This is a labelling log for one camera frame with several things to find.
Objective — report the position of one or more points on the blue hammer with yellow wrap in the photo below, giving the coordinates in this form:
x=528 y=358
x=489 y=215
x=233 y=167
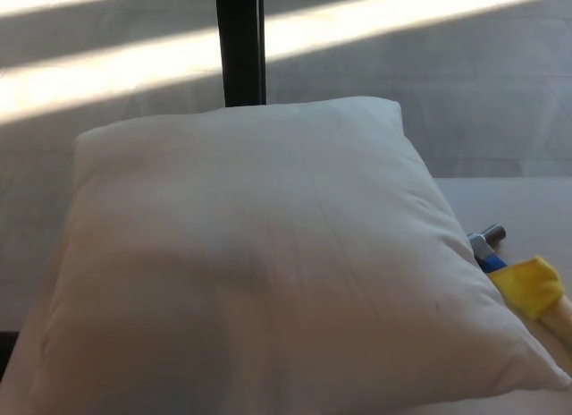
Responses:
x=532 y=285

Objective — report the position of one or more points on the black vertical post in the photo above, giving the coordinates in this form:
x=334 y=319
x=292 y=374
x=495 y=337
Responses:
x=240 y=44

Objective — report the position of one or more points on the white square pillow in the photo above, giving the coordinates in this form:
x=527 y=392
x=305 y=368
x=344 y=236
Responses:
x=268 y=254

